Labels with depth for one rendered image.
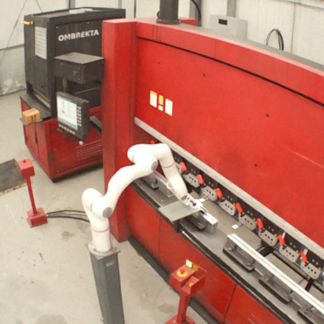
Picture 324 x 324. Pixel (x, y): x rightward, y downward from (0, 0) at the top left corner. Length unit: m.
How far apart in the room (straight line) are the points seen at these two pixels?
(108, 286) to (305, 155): 1.61
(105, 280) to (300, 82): 1.79
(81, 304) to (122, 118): 1.76
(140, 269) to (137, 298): 0.41
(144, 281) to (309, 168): 2.15
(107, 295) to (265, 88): 1.80
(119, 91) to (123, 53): 0.35
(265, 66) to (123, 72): 1.45
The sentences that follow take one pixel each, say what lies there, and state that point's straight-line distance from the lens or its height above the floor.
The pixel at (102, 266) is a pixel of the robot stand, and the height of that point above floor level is 0.90.
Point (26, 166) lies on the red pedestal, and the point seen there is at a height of 0.80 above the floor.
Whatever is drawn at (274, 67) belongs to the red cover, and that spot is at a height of 2.24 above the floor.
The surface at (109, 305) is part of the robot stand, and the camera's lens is 2.73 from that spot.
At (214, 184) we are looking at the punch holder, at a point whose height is 1.30.
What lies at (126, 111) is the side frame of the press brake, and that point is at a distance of 3.11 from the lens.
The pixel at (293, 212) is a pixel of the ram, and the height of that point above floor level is 1.49.
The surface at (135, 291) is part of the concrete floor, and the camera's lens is 3.37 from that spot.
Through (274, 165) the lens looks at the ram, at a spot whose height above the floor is 1.69.
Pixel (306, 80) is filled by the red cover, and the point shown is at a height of 2.24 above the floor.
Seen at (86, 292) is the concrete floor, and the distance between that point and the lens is 3.38.
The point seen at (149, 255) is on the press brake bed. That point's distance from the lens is 3.65.
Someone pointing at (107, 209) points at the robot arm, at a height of 1.39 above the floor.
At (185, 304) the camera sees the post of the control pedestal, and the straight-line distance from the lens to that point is 2.73.
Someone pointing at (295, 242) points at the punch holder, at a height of 1.32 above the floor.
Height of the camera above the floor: 2.62
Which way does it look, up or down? 30 degrees down
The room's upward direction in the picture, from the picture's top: 2 degrees clockwise
